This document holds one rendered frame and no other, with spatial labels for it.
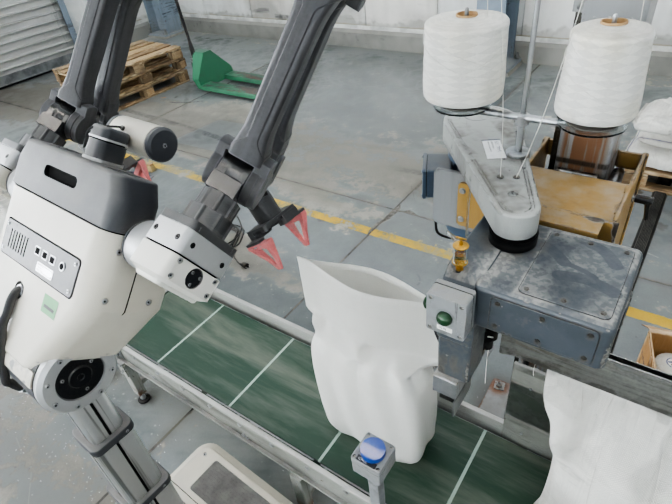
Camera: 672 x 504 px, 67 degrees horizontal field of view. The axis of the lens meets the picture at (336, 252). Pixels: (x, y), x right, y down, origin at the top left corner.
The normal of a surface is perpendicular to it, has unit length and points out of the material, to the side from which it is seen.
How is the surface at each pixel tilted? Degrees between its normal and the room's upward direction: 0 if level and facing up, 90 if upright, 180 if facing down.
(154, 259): 30
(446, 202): 90
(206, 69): 75
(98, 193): 50
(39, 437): 0
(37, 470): 0
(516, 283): 0
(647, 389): 90
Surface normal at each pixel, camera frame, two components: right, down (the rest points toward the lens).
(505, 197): -0.10, -0.79
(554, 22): -0.57, 0.55
